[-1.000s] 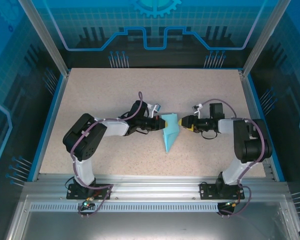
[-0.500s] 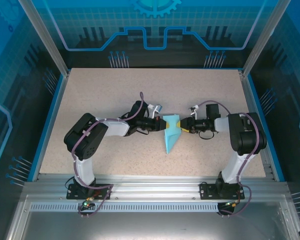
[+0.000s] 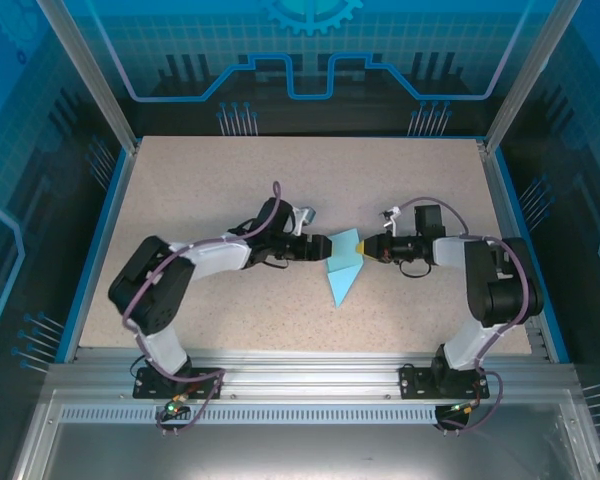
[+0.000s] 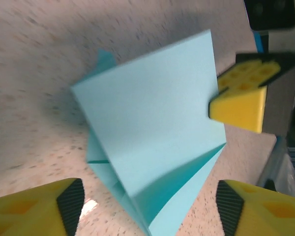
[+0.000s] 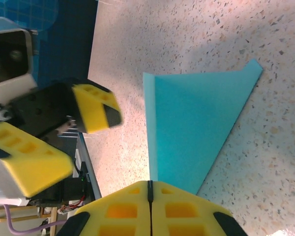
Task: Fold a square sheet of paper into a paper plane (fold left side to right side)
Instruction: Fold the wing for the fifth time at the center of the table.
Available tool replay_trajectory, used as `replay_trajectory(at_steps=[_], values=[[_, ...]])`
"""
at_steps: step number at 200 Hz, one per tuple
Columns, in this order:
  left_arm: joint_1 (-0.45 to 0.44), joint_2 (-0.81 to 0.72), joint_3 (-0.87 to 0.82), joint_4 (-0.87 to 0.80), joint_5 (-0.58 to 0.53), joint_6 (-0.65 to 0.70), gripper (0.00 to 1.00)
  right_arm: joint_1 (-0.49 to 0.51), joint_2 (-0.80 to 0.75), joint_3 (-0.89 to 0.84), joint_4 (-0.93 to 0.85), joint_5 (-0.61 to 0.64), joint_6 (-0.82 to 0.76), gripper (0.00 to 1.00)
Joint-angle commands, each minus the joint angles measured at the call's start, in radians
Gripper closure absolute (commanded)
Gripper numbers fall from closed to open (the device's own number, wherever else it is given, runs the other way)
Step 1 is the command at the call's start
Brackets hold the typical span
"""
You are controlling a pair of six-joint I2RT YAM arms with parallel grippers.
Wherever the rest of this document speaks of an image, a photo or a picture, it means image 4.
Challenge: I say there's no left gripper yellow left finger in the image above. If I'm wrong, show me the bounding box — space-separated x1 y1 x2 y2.
0 177 86 236

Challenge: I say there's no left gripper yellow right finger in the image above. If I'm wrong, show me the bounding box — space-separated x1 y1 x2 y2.
215 179 295 236

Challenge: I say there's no turquoise cloth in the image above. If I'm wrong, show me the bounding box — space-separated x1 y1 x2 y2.
70 29 227 236

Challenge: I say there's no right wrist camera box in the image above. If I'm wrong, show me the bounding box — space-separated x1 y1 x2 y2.
244 0 295 31

